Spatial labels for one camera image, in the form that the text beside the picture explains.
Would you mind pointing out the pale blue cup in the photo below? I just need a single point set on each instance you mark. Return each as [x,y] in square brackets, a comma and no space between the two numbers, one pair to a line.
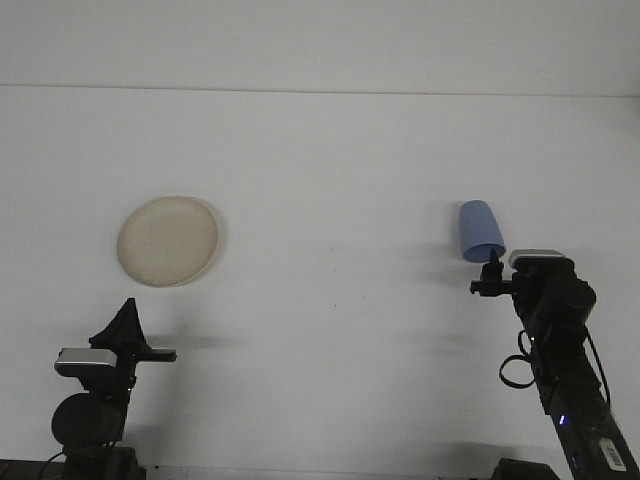
[477,225]

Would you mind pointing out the pale cream round plate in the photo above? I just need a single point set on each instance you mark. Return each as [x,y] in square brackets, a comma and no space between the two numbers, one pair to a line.
[167,240]

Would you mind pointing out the dark platform edge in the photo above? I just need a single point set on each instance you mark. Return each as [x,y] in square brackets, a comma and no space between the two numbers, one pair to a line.
[20,470]

